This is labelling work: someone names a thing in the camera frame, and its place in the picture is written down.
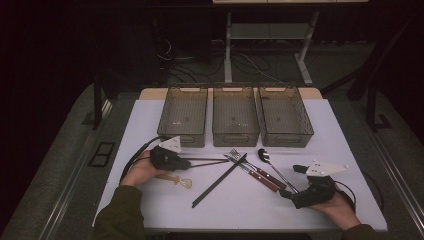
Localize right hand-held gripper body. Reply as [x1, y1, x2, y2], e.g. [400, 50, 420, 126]
[291, 159, 350, 210]

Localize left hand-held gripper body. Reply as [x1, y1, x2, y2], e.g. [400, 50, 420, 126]
[149, 135, 184, 172]

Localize clear amber plastic spoon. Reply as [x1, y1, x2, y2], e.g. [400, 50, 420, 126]
[154, 173, 194, 190]

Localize dark brown chopstick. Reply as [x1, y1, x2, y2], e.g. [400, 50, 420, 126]
[181, 157, 231, 169]

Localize wooden handled metal knife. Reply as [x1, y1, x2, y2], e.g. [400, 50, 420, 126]
[223, 153, 280, 193]

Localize black chopstick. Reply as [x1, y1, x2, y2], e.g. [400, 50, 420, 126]
[191, 153, 248, 209]

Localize metal spoon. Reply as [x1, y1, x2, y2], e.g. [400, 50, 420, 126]
[257, 148, 299, 194]

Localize wooden handled metal fork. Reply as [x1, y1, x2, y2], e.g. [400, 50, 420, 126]
[229, 148, 288, 190]

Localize smoky clear plastic bin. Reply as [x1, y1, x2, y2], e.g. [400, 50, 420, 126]
[211, 84, 261, 148]
[156, 85, 209, 148]
[256, 84, 315, 148]

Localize person's left hand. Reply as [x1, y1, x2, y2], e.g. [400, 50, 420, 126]
[119, 150, 174, 187]

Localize person's right hand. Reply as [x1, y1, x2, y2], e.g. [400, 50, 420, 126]
[309, 192, 363, 232]

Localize black metal stand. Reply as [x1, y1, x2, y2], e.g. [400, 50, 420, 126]
[321, 16, 414, 133]
[81, 71, 121, 131]

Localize white desk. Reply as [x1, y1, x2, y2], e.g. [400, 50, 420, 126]
[212, 0, 369, 87]

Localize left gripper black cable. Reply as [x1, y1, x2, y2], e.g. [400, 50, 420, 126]
[119, 135, 174, 184]

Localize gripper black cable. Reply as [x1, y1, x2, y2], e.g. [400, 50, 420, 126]
[119, 135, 174, 184]
[334, 179, 358, 213]

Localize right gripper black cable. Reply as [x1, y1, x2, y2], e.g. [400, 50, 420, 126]
[334, 179, 358, 213]

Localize black floor outlet frame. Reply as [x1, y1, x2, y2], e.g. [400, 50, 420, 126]
[88, 141, 117, 168]

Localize metal floor rail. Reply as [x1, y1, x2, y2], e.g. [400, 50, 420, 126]
[36, 99, 114, 240]
[366, 129, 424, 229]

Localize black floor cable bundle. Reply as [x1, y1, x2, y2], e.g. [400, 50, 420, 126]
[156, 36, 231, 84]

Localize white floor cable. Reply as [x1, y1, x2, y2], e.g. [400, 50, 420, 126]
[239, 52, 285, 84]

